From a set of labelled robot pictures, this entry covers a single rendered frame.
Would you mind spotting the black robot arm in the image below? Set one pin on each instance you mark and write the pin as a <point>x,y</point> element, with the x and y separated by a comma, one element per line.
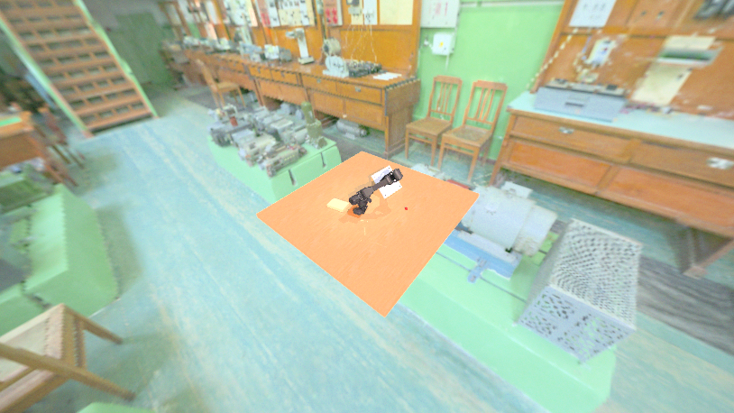
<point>366,193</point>

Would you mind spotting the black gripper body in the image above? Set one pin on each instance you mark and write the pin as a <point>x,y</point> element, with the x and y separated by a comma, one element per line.
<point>362,205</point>

